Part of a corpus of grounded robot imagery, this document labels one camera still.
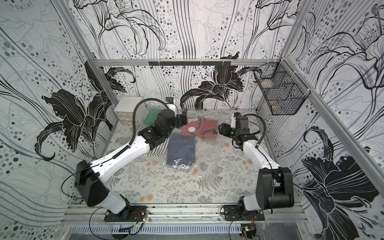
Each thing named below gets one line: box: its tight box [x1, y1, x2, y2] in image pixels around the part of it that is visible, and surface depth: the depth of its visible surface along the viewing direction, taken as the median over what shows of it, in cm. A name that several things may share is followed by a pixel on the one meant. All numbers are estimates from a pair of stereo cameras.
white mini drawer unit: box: [114, 96, 142, 125], surface depth 109 cm
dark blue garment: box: [166, 132, 196, 168], surface depth 93 cm
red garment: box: [181, 116, 218, 139], surface depth 104 cm
